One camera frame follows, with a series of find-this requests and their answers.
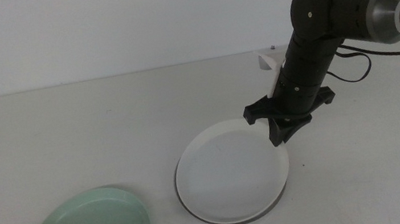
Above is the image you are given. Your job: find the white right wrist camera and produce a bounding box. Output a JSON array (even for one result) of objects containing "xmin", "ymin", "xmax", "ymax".
[{"xmin": 257, "ymin": 47, "xmax": 294, "ymax": 100}]

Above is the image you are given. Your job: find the white shallow bowl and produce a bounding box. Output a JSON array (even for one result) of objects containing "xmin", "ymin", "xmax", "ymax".
[{"xmin": 166, "ymin": 111, "xmax": 298, "ymax": 224}]

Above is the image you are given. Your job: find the grey shallow bowl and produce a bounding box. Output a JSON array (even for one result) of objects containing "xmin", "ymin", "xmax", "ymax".
[{"xmin": 171, "ymin": 150, "xmax": 294, "ymax": 224}]

